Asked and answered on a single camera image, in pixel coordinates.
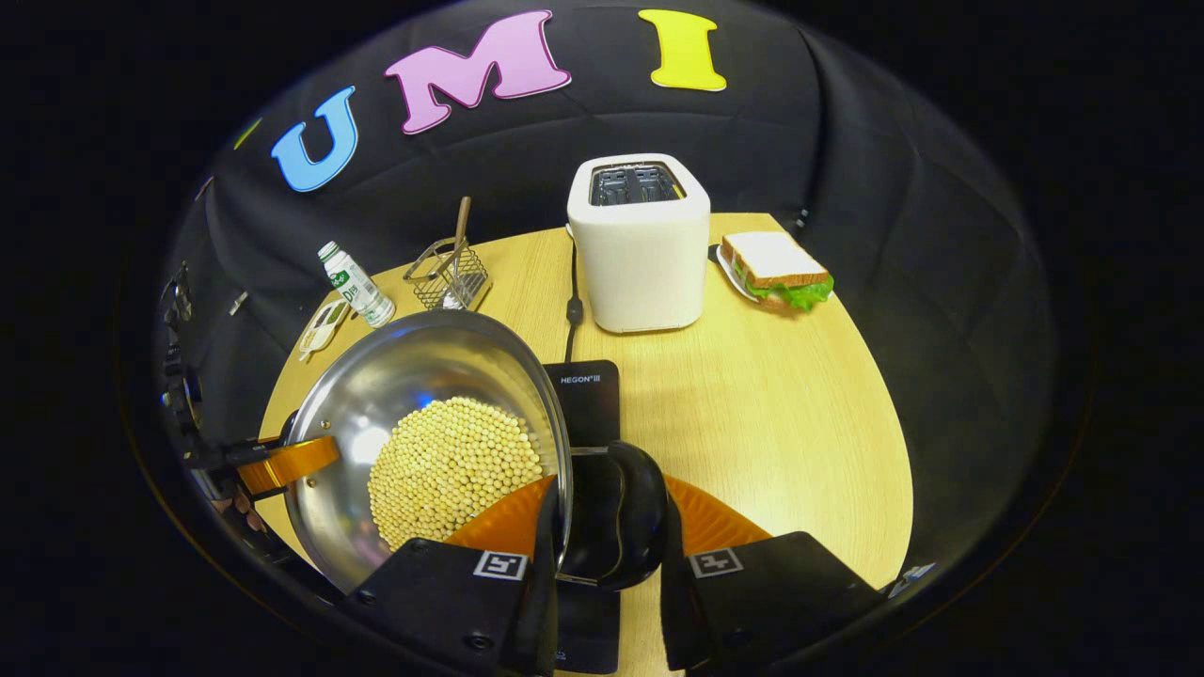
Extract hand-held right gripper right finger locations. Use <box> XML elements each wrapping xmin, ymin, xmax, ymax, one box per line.
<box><xmin>658</xmin><ymin>475</ymin><xmax>887</xmax><ymax>674</ymax></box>

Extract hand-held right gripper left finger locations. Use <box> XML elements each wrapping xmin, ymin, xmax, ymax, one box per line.
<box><xmin>346</xmin><ymin>475</ymin><xmax>562</xmax><ymax>677</ymax></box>

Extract steel pot with black handle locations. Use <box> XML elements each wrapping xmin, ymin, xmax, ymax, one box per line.
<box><xmin>280</xmin><ymin>309</ymin><xmax>672</xmax><ymax>596</ymax></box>

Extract pile of yellow beans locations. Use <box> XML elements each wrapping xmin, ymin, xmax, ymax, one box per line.
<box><xmin>366</xmin><ymin>395</ymin><xmax>547</xmax><ymax>555</ymax></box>

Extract black induction cooktop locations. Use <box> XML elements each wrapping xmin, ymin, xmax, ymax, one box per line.
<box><xmin>540</xmin><ymin>359</ymin><xmax>623</xmax><ymax>677</ymax></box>

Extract white divided sauce dish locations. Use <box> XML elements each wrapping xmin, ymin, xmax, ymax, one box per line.
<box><xmin>297</xmin><ymin>298</ymin><xmax>352</xmax><ymax>364</ymax></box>

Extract small white green-label bottle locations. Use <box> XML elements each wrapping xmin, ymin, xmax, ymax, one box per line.
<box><xmin>316</xmin><ymin>241</ymin><xmax>398</xmax><ymax>329</ymax></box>

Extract white toaster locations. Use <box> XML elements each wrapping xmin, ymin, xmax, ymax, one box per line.
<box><xmin>565</xmin><ymin>153</ymin><xmax>713</xmax><ymax>336</ymax></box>

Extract sandwich with lettuce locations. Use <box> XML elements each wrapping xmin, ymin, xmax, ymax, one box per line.
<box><xmin>721</xmin><ymin>231</ymin><xmax>836</xmax><ymax>315</ymax></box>

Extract black backdrop cloth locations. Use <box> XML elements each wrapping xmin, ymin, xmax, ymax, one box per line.
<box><xmin>153</xmin><ymin>0</ymin><xmax>1056</xmax><ymax>570</ymax></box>

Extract wire mesh basket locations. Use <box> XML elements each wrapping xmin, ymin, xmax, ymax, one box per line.
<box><xmin>403</xmin><ymin>237</ymin><xmax>494</xmax><ymax>313</ymax></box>

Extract wooden-handled utensil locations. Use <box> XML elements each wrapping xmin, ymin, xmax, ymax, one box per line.
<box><xmin>449</xmin><ymin>196</ymin><xmax>474</xmax><ymax>285</ymax></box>

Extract black toaster cable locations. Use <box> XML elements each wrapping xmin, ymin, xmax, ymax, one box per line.
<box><xmin>562</xmin><ymin>224</ymin><xmax>587</xmax><ymax>364</ymax></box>

